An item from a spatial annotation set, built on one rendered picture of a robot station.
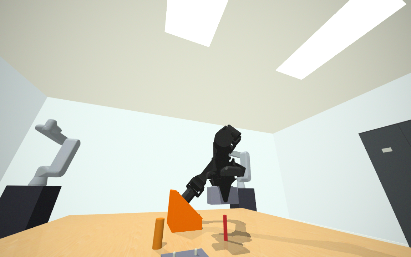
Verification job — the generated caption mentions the orange peg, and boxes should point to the orange peg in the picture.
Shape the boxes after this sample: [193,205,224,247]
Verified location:
[152,217,165,250]

